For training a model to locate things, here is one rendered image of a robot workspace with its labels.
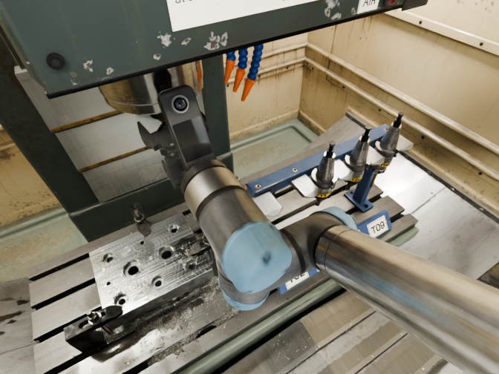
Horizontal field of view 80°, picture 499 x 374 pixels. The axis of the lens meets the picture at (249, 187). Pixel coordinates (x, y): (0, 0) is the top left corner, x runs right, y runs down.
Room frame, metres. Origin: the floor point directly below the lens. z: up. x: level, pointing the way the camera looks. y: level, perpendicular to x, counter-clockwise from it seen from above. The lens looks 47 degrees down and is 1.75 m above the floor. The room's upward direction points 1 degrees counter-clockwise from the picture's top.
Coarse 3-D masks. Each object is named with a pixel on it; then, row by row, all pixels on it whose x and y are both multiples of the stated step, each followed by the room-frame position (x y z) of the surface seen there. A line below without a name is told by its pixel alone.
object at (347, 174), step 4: (336, 160) 0.58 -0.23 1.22; (340, 160) 0.58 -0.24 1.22; (336, 164) 0.57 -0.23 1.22; (340, 164) 0.56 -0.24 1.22; (344, 164) 0.56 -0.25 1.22; (336, 168) 0.55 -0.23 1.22; (340, 168) 0.55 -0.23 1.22; (344, 168) 0.55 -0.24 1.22; (348, 168) 0.55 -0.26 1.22; (336, 172) 0.54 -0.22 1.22; (340, 172) 0.53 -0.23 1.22; (344, 172) 0.53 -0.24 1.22; (348, 172) 0.53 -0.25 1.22; (352, 172) 0.53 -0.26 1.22; (340, 176) 0.52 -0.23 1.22; (344, 176) 0.52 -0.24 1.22; (348, 176) 0.52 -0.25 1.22; (352, 176) 0.52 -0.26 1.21; (340, 180) 0.51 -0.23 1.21; (344, 180) 0.51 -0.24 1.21
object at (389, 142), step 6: (390, 126) 0.63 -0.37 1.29; (390, 132) 0.62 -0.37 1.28; (396, 132) 0.61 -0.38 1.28; (384, 138) 0.62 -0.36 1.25; (390, 138) 0.61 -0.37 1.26; (396, 138) 0.61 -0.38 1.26; (384, 144) 0.61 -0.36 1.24; (390, 144) 0.61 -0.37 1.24; (396, 144) 0.61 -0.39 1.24; (390, 150) 0.60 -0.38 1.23
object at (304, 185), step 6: (306, 174) 0.53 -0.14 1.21; (294, 180) 0.51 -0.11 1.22; (300, 180) 0.51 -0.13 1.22; (306, 180) 0.51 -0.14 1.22; (312, 180) 0.51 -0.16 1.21; (294, 186) 0.49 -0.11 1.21; (300, 186) 0.49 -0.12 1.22; (306, 186) 0.49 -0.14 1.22; (312, 186) 0.49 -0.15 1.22; (318, 186) 0.49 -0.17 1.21; (300, 192) 0.47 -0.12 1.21; (306, 192) 0.47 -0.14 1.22; (312, 192) 0.47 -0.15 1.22; (318, 192) 0.47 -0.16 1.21
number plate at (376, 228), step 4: (384, 216) 0.59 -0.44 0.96; (376, 220) 0.57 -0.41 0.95; (380, 220) 0.57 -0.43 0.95; (384, 220) 0.58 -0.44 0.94; (368, 224) 0.55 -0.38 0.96; (372, 224) 0.56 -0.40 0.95; (376, 224) 0.56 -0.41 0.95; (380, 224) 0.56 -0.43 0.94; (384, 224) 0.57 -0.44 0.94; (368, 228) 0.55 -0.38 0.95; (372, 228) 0.55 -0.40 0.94; (376, 228) 0.55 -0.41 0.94; (380, 228) 0.56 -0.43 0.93; (384, 228) 0.56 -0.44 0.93; (372, 232) 0.54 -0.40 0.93; (376, 232) 0.54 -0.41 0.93; (380, 232) 0.55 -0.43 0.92; (372, 236) 0.53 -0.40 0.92
